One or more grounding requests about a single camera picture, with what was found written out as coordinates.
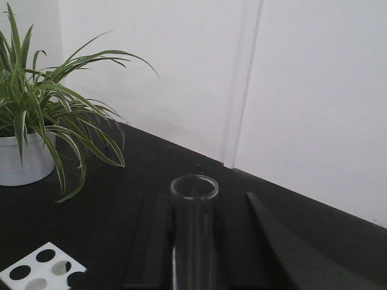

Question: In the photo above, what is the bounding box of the glass test tube gripper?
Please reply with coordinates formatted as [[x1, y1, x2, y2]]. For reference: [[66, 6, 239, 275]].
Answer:
[[171, 175, 219, 289]]

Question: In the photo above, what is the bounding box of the white test tube rack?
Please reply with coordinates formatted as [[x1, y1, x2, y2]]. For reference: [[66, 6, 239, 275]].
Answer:
[[1, 242, 86, 289]]

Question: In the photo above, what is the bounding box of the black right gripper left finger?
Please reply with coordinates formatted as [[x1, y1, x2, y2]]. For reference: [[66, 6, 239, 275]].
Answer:
[[123, 194, 171, 289]]

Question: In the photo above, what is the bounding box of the green spider plant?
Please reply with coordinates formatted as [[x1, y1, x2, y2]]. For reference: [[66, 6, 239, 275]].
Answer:
[[1, 5, 140, 203]]

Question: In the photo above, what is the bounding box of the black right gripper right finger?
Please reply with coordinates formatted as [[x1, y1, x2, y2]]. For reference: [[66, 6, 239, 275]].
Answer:
[[246, 192, 385, 289]]

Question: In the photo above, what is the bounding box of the white plant pot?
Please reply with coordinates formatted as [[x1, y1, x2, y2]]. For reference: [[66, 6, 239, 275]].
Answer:
[[0, 133, 54, 186]]

